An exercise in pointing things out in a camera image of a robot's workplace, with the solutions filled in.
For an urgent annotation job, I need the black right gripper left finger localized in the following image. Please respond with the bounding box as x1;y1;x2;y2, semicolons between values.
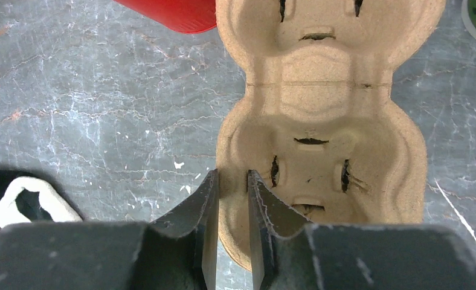
0;170;219;289

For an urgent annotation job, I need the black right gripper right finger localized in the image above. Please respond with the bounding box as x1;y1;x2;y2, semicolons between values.
248;170;476;289

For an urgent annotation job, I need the brown pulp cup carrier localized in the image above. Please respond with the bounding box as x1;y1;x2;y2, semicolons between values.
216;1;445;270

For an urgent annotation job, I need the black white striped cloth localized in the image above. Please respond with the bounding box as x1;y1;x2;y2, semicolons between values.
0;169;83;229

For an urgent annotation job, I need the red straw holder cup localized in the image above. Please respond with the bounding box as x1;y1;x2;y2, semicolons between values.
116;0;217;34

